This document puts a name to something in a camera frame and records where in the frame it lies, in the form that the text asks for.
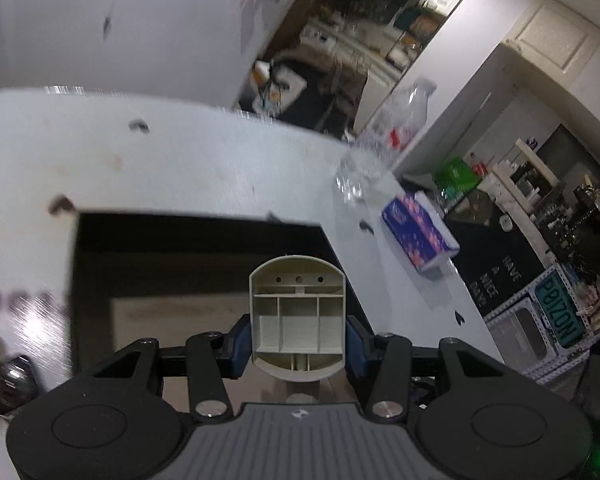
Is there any black cardboard box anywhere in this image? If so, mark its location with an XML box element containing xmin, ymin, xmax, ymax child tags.
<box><xmin>69</xmin><ymin>211</ymin><xmax>376</xmax><ymax>401</ymax></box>

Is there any beige plastic brush holder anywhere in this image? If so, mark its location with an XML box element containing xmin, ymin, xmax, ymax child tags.
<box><xmin>249</xmin><ymin>255</ymin><xmax>347</xmax><ymax>403</ymax></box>

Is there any purple tissue pack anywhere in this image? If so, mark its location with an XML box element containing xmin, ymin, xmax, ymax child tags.
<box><xmin>381</xmin><ymin>191</ymin><xmax>460</xmax><ymax>273</ymax></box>

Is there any green licence plate sign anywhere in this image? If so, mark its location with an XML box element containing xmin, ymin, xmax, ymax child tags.
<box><xmin>531</xmin><ymin>264</ymin><xmax>591</xmax><ymax>350</ymax></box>

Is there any green tissue package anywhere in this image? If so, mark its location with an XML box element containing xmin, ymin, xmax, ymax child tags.
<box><xmin>434</xmin><ymin>157</ymin><xmax>480</xmax><ymax>200</ymax></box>

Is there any clear plastic water bottle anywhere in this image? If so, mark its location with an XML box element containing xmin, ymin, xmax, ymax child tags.
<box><xmin>335</xmin><ymin>78</ymin><xmax>437</xmax><ymax>202</ymax></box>

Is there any white cartoon tote bag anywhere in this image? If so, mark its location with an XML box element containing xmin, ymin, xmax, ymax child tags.
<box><xmin>250</xmin><ymin>61</ymin><xmax>306</xmax><ymax>118</ymax></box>

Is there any brown cloth covered chair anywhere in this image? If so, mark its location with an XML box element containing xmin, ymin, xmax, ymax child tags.
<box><xmin>276</xmin><ymin>56</ymin><xmax>367</xmax><ymax>139</ymax></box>

